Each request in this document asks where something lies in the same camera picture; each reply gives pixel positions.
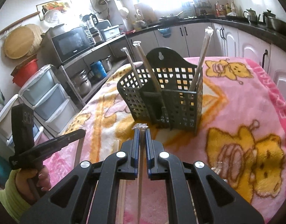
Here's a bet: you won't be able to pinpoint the red plastic bucket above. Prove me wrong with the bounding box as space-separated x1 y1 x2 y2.
12 59 38 87

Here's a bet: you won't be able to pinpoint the yellow-green left sleeve forearm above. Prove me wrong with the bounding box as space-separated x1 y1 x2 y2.
0 170 31 223

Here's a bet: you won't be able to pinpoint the plastic drawer unit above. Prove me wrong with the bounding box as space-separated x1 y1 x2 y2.
18 64 78 136

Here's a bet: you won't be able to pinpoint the steel pot on shelf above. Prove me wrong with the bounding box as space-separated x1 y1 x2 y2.
72 70 91 97

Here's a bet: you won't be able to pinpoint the fruit picture poster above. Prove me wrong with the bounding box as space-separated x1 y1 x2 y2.
36 0 72 21

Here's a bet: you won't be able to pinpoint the round bamboo tray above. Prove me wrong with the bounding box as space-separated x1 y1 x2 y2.
4 24 43 59

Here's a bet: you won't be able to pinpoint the left hand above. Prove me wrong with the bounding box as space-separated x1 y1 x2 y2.
15 165 51 205

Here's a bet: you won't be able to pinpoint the black microwave oven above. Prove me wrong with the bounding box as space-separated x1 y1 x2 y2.
42 24 94 66

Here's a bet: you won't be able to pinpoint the steel kettle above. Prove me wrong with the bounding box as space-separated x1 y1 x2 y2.
243 9 261 25

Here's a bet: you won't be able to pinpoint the steel mixing bowl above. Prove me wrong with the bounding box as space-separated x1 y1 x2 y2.
265 16 286 33

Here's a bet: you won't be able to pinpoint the wrapped chopsticks in basket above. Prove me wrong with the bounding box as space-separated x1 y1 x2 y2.
133 41 162 93
121 47 142 88
188 26 213 91

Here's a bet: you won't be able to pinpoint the pink cartoon fleece blanket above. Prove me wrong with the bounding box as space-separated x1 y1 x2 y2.
42 56 286 224

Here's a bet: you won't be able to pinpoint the wooden chopsticks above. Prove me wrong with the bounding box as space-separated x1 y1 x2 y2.
133 123 148 223

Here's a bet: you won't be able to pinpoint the black frying pan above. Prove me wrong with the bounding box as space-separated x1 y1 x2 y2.
159 11 183 24

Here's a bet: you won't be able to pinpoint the white kitchen cabinets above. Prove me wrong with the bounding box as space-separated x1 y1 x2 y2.
127 21 286 100

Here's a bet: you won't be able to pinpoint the blue canister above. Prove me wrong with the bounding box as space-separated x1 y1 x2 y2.
90 61 107 80

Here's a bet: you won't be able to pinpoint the dark green perforated utensil basket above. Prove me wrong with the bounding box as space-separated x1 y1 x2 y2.
117 47 203 133

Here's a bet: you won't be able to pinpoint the metal shelf rack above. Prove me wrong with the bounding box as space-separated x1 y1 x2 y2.
56 34 130 109

